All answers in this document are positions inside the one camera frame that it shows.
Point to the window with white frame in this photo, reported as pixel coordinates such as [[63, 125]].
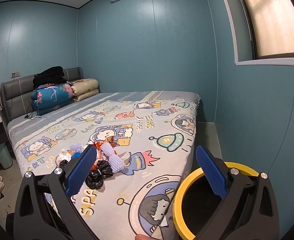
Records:
[[262, 31]]

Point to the orange snack wrapper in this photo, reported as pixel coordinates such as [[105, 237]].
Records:
[[97, 145]]

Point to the blue plastic scrap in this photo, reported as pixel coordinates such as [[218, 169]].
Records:
[[76, 155]]

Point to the lilac crumpled wrapper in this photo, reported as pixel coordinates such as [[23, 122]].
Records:
[[76, 148]]

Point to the grey white paper scrap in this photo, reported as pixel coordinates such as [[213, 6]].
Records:
[[125, 156]]

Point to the white tissue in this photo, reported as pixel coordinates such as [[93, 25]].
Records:
[[64, 155]]

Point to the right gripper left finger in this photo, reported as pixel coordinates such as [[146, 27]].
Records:
[[44, 209]]

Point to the black clothing pile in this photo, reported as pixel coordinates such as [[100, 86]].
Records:
[[53, 75]]

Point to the purple foam fruit net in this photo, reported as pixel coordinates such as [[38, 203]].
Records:
[[115, 162]]

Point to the blue flamingo folded quilt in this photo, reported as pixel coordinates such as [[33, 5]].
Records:
[[50, 98]]

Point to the black plastic bag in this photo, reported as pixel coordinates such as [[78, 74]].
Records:
[[95, 178]]

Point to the cartoon space print bed sheet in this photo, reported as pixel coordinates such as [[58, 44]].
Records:
[[157, 127]]

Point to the wall socket plate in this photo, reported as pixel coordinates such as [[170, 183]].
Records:
[[15, 74]]

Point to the grey padded headboard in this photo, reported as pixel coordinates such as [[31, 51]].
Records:
[[16, 96]]

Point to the green small waste bin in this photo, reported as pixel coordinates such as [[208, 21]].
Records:
[[5, 157]]

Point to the yellow rimmed black trash bin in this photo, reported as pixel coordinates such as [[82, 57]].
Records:
[[195, 202]]

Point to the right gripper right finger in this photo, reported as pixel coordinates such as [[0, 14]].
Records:
[[248, 209]]

